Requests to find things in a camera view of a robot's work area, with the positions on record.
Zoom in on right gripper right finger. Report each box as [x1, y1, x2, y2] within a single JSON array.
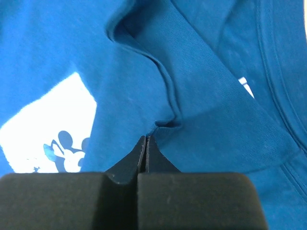
[[137, 137, 268, 230]]

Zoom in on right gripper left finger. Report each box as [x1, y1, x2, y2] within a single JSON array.
[[0, 137, 146, 230]]

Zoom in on dark blue printed t-shirt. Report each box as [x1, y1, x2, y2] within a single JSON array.
[[0, 0, 307, 230]]

